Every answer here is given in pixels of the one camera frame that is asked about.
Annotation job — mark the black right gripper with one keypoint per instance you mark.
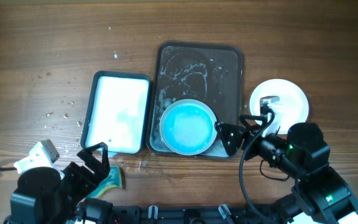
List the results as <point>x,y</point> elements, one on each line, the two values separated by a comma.
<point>238,137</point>

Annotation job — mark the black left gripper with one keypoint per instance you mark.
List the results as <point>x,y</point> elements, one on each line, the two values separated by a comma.
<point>91,181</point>

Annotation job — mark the green yellow scrubbing sponge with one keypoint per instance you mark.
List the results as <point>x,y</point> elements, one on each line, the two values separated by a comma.
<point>114,180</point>

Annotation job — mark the grey plate with blue stain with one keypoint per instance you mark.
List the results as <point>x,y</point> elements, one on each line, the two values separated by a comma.
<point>187,127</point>

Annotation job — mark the white plate blue stain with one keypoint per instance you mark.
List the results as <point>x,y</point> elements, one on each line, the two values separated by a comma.
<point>286,99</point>

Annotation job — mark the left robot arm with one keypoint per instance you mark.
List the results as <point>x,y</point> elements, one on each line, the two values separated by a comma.
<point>43,196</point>

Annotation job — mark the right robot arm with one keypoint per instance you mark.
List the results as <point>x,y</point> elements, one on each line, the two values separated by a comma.
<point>319,192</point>

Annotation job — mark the small dark soapy water tray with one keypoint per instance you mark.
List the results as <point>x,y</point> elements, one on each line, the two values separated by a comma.
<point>117,111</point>

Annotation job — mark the large dark brown tray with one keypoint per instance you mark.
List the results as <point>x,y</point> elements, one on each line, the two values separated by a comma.
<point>209,73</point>

